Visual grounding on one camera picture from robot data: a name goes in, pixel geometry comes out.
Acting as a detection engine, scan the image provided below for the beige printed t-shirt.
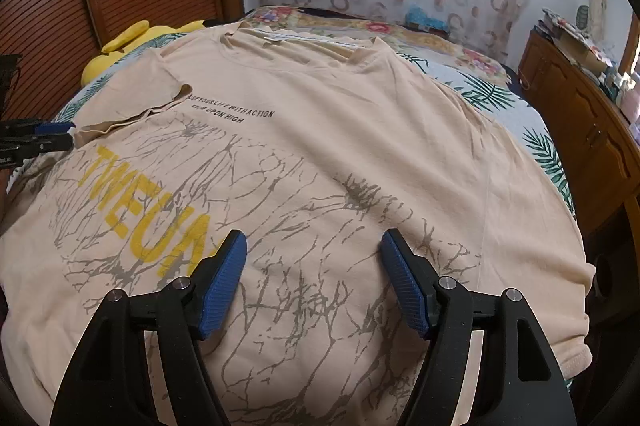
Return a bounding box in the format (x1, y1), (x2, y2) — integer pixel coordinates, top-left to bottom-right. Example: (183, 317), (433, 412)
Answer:
(1, 24), (594, 425)

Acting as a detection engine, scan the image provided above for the yellow Pikachu plush toy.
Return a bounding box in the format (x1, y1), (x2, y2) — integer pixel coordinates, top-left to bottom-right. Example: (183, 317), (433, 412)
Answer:
(80, 20), (204, 86)

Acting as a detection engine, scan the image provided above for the blue item on box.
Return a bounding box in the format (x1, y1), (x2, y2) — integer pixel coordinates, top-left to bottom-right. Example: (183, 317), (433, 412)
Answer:
(404, 5), (450, 38)

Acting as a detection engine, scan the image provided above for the floral leaf bed sheet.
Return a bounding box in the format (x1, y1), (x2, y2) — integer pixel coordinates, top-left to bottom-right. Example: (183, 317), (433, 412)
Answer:
(8, 4), (576, 222)

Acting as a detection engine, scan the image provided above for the pink bottle on cabinet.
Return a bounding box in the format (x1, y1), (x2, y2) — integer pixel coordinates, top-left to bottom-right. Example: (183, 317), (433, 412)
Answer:
(620, 74), (640, 123)

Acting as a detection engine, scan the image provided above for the cardboard box with papers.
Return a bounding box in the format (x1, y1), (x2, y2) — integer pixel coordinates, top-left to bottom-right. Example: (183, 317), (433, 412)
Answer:
(542, 8), (614, 77)

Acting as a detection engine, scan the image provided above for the wooden sideboard cabinet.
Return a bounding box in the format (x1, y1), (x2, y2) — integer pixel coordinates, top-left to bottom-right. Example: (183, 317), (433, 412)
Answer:
(518, 30), (639, 237)

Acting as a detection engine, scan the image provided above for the small round desk fan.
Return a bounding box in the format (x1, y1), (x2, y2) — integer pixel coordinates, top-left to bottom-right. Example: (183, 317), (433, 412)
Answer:
(575, 4), (589, 31)

